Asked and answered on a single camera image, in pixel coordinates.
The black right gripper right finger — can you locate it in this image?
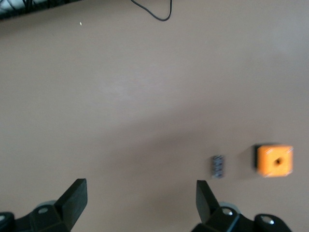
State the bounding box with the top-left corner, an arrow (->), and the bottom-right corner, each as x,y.
192,179 -> 294,232

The small black terminal block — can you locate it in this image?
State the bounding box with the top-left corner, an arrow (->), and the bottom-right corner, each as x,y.
209,154 -> 226,179

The orange box with black base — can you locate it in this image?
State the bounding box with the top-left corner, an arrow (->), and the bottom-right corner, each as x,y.
253,143 -> 295,179

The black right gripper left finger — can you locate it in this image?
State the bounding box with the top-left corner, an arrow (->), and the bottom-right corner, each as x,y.
14,178 -> 88,232

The thin black looped cable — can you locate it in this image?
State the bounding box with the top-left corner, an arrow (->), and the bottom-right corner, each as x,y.
131,0 -> 173,22

